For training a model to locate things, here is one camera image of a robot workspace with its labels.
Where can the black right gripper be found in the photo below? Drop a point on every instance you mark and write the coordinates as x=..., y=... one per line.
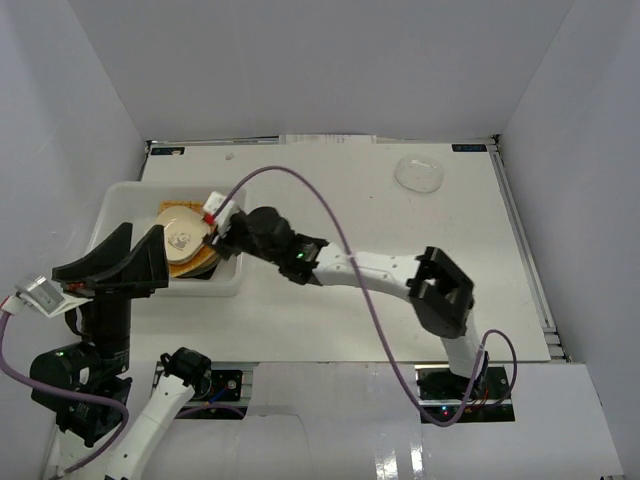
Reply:
x=225, y=244

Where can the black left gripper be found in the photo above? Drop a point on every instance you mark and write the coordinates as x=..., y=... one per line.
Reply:
x=111, y=286

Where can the woven bamboo triangular tray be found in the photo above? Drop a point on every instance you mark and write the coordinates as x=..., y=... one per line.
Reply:
x=205, y=259

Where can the cream square panda dish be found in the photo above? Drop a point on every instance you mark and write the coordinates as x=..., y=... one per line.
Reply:
x=184, y=231

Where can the clear glass small dish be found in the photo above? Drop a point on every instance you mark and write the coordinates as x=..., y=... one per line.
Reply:
x=419, y=173

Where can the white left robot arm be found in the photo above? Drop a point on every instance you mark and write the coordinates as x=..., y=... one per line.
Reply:
x=85, y=383

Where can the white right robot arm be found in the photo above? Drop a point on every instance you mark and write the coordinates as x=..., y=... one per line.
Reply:
x=440, y=293

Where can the white plastic bin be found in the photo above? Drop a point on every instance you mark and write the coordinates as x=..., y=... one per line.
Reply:
x=138, y=203

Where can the papers at table back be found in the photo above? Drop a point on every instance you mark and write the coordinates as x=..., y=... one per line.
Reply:
x=326, y=139

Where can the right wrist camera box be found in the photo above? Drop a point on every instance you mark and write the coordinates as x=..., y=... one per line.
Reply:
x=220, y=205

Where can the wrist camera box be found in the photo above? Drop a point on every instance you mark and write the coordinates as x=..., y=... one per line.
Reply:
x=220, y=205
x=39, y=294

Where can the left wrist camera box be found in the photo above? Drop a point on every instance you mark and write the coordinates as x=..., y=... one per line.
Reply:
x=39, y=294

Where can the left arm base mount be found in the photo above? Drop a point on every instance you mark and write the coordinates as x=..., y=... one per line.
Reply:
x=220, y=386

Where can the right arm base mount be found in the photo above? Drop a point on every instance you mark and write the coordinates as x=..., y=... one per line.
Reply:
x=440, y=393

